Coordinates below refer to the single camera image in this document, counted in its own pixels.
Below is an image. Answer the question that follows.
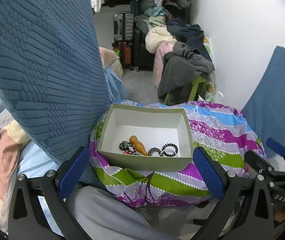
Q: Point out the grey suitcase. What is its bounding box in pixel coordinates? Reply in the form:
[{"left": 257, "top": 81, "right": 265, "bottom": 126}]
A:
[{"left": 113, "top": 13, "right": 134, "bottom": 42}]

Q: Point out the blue textured cushion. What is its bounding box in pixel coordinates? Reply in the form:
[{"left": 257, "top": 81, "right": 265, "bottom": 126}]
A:
[
  {"left": 0, "top": 0, "right": 111, "bottom": 163},
  {"left": 242, "top": 46, "right": 285, "bottom": 158}
]

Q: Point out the patterned bangle ring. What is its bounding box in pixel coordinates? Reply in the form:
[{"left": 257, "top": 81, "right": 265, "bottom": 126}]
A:
[{"left": 148, "top": 147, "right": 164, "bottom": 157}]

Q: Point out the orange gourd pendant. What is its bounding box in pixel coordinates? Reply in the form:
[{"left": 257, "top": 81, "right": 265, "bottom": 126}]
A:
[{"left": 129, "top": 135, "right": 148, "bottom": 156}]

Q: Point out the blue textured cushion right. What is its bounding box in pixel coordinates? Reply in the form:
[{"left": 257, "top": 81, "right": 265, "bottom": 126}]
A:
[{"left": 242, "top": 46, "right": 285, "bottom": 158}]

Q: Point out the dark navy jacket pile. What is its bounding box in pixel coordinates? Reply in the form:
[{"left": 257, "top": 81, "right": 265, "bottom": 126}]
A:
[{"left": 166, "top": 17, "right": 211, "bottom": 61}]

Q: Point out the black spiral hair tie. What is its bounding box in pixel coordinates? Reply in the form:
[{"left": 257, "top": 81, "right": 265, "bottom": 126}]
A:
[{"left": 161, "top": 142, "right": 179, "bottom": 158}]

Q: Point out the blue textured cushion left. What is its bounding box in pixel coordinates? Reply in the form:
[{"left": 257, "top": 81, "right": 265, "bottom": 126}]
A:
[{"left": 0, "top": 0, "right": 111, "bottom": 163}]

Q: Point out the beige floral pillow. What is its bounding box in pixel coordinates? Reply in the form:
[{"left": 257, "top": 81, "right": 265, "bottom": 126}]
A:
[{"left": 99, "top": 47, "right": 123, "bottom": 79}]

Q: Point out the light blue bedsheet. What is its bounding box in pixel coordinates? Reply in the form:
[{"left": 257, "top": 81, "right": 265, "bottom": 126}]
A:
[{"left": 104, "top": 67, "right": 128, "bottom": 102}]

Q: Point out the colourful striped floral pillow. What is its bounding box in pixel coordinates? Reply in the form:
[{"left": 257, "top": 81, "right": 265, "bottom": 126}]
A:
[{"left": 89, "top": 100, "right": 267, "bottom": 208}]

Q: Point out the green plastic stool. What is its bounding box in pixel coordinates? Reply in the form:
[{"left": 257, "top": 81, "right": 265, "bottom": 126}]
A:
[{"left": 163, "top": 76, "right": 208, "bottom": 106}]

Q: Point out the green cardboard box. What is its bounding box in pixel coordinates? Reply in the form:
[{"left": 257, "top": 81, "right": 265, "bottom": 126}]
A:
[{"left": 97, "top": 104, "right": 193, "bottom": 172}]

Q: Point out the grey fleece blanket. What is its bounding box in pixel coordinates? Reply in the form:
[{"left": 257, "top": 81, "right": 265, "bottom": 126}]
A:
[{"left": 158, "top": 41, "right": 215, "bottom": 100}]

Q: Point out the cream fluffy blanket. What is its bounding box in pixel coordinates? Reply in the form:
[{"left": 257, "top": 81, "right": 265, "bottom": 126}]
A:
[{"left": 145, "top": 26, "right": 177, "bottom": 54}]

